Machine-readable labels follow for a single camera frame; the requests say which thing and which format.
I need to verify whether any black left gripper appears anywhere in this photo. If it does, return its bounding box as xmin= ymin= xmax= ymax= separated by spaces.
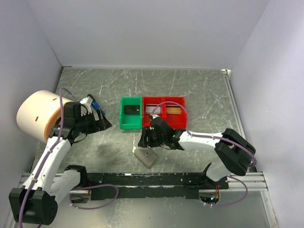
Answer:
xmin=76 ymin=107 xmax=112 ymax=134

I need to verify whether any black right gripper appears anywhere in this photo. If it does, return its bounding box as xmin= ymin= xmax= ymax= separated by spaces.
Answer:
xmin=138 ymin=126 xmax=166 ymax=148

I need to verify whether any grey card holder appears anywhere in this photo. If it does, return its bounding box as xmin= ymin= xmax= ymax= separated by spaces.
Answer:
xmin=134 ymin=148 xmax=158 ymax=169

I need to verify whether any green plastic bin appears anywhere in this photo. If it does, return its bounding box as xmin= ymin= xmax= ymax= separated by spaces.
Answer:
xmin=119 ymin=96 xmax=143 ymax=130

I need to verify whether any white drum with orange lid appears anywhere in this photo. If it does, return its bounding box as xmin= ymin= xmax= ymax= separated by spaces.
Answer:
xmin=16 ymin=90 xmax=60 ymax=143

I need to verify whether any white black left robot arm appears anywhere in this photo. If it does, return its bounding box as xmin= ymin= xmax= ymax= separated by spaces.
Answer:
xmin=9 ymin=101 xmax=112 ymax=227

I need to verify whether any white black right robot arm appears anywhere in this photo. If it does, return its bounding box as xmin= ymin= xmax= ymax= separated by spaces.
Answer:
xmin=138 ymin=115 xmax=257 ymax=189

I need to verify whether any black VIP card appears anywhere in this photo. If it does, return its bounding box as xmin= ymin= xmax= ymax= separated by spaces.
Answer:
xmin=124 ymin=104 xmax=141 ymax=115

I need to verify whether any white silver card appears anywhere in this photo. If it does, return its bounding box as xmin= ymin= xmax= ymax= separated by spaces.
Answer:
xmin=144 ymin=104 xmax=162 ymax=114

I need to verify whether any gold card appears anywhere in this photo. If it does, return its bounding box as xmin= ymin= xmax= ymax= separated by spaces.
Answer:
xmin=166 ymin=106 xmax=181 ymax=114

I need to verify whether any blue stapler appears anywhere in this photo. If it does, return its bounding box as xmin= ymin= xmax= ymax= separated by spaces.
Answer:
xmin=91 ymin=101 xmax=105 ymax=116

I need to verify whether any red middle plastic bin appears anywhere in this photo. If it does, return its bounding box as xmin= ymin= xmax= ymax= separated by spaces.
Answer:
xmin=142 ymin=96 xmax=166 ymax=129

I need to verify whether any red plastic bin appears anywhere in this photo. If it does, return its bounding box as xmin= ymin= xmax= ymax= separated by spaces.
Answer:
xmin=164 ymin=96 xmax=187 ymax=129
xmin=142 ymin=96 xmax=166 ymax=129

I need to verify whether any red right plastic bin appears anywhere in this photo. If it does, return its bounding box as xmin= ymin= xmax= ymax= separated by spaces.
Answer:
xmin=164 ymin=96 xmax=187 ymax=129

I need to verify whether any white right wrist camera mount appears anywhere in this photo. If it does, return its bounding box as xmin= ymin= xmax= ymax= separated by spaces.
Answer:
xmin=149 ymin=114 xmax=159 ymax=120

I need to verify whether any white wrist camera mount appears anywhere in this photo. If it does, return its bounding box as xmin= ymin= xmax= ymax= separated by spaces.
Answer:
xmin=80 ymin=94 xmax=100 ymax=121
xmin=149 ymin=114 xmax=159 ymax=120

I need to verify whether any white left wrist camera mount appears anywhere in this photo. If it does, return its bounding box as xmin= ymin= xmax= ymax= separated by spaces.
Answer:
xmin=80 ymin=94 xmax=100 ymax=121

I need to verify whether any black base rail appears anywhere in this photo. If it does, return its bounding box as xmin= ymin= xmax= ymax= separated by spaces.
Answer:
xmin=66 ymin=172 xmax=230 ymax=201

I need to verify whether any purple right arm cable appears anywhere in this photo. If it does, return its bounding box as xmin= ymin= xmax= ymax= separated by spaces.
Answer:
xmin=152 ymin=101 xmax=258 ymax=208

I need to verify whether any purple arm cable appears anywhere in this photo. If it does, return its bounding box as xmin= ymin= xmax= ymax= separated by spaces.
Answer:
xmin=152 ymin=101 xmax=258 ymax=208
xmin=18 ymin=87 xmax=119 ymax=225

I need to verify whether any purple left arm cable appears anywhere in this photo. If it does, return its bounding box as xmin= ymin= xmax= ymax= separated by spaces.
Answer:
xmin=18 ymin=87 xmax=119 ymax=225

